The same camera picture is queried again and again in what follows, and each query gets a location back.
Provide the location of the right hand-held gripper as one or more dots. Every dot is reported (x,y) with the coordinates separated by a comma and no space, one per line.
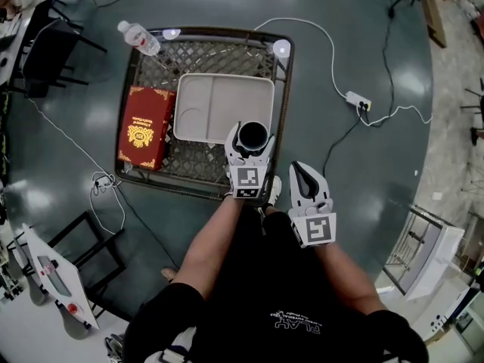
(314,227)

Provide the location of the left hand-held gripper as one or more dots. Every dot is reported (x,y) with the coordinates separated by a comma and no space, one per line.
(247,180)

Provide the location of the black cup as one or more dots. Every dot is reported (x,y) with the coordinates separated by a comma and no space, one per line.
(253,134)

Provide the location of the white divided tray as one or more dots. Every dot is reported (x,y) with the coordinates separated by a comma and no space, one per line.
(227,104)

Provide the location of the person's left forearm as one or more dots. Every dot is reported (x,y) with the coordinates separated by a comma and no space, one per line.
(211,240)

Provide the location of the person's right forearm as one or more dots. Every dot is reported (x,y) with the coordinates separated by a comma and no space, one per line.
(340,274)

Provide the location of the person's white sneaker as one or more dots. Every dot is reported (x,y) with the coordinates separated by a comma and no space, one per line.
(275,189)

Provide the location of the dark wicker glass-top table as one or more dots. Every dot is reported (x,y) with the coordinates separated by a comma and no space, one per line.
(211,56)

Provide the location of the white power strip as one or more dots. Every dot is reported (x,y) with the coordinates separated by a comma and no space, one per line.
(358,100)

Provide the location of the red hardcover book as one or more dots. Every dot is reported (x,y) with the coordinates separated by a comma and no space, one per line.
(145,127)

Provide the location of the person's black shirt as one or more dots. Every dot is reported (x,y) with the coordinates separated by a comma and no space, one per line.
(264,297)

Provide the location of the clear plastic water bottle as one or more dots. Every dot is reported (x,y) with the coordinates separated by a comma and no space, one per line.
(140,38)

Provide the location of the wooden board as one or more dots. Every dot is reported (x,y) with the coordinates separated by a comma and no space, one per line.
(434,17)

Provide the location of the dark grey chair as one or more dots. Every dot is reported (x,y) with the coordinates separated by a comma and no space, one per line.
(53,55)

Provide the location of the white console with red button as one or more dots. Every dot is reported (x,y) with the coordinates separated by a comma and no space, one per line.
(56,278)

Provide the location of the white desk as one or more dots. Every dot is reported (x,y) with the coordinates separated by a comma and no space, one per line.
(13,62)

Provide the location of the grey laptop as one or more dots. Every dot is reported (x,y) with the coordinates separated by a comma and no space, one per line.
(8,36)

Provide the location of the white cabinet with metal frame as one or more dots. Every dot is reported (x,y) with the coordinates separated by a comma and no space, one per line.
(435,263)

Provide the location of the black metal frame stand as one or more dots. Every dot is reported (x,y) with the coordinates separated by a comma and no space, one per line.
(98,248)

